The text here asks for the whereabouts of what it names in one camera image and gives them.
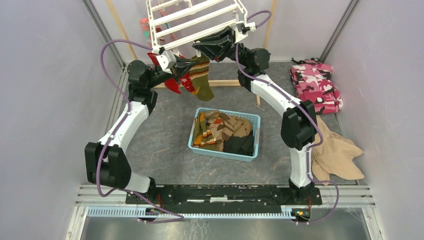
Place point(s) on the pink patterned sock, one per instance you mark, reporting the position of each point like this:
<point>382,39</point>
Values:
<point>145,28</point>

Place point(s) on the wooden rack frame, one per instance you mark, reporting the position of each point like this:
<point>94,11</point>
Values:
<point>117,12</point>

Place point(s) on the green striped sock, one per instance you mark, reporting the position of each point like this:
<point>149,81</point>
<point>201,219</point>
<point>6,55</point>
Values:
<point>199,75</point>
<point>202,136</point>

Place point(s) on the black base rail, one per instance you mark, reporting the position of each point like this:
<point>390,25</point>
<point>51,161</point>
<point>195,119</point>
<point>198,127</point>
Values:
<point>231,198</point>

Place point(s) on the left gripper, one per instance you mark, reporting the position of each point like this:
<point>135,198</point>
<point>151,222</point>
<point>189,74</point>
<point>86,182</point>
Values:
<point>182,62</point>

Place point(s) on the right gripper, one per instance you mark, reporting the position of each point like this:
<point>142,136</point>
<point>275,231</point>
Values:
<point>218,46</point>

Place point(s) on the red snowflake sock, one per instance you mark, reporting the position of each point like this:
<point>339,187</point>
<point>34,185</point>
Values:
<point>187,83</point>

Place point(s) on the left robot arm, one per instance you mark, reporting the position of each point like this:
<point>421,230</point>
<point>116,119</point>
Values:
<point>106,161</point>

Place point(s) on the beige cloth on floor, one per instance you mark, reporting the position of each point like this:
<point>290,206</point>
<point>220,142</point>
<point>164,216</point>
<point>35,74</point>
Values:
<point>335,156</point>

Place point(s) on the white plastic clip hanger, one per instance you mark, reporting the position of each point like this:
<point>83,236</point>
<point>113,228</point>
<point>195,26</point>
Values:
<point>192,20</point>

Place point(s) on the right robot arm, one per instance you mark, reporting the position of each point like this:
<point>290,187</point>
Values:
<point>298,119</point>

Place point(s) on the pink camouflage bag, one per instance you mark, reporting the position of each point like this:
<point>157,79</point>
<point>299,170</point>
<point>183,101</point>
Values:
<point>312,80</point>

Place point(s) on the black garment in basket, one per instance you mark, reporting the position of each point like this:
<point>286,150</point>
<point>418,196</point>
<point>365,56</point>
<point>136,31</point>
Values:
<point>240,145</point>

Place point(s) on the light blue plastic basket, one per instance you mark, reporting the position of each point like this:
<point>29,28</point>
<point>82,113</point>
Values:
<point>256,122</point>

